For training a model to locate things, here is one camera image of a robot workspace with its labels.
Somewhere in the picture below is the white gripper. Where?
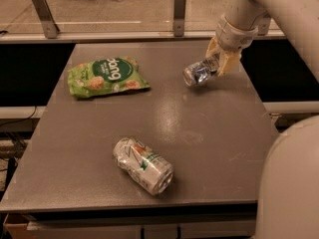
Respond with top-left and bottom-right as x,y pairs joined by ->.
205,15 -> 258,77

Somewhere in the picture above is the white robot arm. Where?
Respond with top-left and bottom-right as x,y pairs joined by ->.
206,0 -> 319,239

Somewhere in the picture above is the crushed white 7up can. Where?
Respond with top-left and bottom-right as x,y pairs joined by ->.
113,137 -> 173,195

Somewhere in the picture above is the green chip bag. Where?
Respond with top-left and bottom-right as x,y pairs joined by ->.
68,56 -> 150,99

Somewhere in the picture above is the cardboard box under table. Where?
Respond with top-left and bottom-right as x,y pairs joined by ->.
4,214 -> 34,239

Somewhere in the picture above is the middle metal railing bracket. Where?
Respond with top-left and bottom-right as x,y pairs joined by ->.
173,0 -> 186,37

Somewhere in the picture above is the left metal railing bracket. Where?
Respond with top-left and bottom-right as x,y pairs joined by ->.
32,0 -> 60,39

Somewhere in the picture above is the black cable at left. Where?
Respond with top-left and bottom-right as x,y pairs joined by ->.
0,106 -> 38,128

